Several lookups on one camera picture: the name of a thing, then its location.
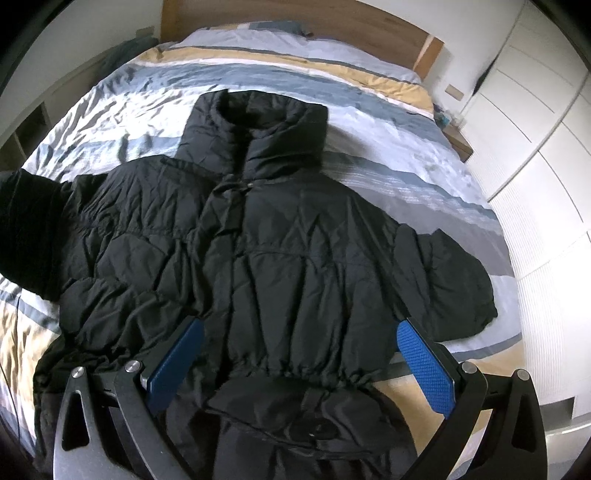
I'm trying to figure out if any black puffer jacket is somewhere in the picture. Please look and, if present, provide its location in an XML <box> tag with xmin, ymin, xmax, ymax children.
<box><xmin>1</xmin><ymin>91</ymin><xmax>497</xmax><ymax>479</ymax></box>

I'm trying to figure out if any wooden nightstand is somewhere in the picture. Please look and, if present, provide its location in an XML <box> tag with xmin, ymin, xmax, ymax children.
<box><xmin>443</xmin><ymin>124</ymin><xmax>474</xmax><ymax>163</ymax></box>

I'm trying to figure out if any striped bed duvet cover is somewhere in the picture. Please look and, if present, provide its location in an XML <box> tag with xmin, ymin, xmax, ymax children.
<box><xmin>1</xmin><ymin>30</ymin><xmax>521</xmax><ymax>472</ymax></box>

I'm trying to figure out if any white wardrobe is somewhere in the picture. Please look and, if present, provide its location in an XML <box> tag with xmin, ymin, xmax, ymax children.
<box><xmin>462</xmin><ymin>1</ymin><xmax>590</xmax><ymax>436</ymax></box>

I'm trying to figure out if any white shelf unit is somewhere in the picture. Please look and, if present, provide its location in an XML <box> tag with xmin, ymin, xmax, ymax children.
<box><xmin>1</xmin><ymin>48</ymin><xmax>111</xmax><ymax>171</ymax></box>

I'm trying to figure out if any wooden headboard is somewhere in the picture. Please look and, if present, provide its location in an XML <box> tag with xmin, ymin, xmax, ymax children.
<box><xmin>160</xmin><ymin>0</ymin><xmax>444</xmax><ymax>79</ymax></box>

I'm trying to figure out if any striped pillow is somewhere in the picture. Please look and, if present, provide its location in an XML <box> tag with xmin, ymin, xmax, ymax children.
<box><xmin>205</xmin><ymin>20</ymin><xmax>314</xmax><ymax>38</ymax></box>

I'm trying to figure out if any wall light switch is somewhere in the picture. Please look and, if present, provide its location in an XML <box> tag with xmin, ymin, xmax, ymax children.
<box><xmin>445</xmin><ymin>84</ymin><xmax>465</xmax><ymax>101</ymax></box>

